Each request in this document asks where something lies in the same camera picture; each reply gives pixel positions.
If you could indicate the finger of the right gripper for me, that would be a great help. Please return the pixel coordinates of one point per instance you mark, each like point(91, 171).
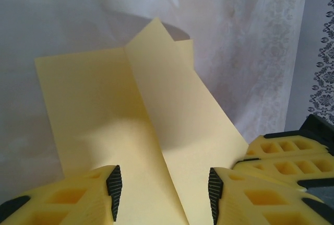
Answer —
point(308, 142)
point(268, 166)

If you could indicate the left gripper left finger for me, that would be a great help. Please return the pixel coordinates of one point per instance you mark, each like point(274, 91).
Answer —
point(91, 183)

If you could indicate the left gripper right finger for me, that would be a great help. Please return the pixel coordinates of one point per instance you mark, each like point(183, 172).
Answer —
point(235, 183)

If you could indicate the yellow paper sheet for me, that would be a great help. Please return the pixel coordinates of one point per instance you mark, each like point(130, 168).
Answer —
point(104, 105)

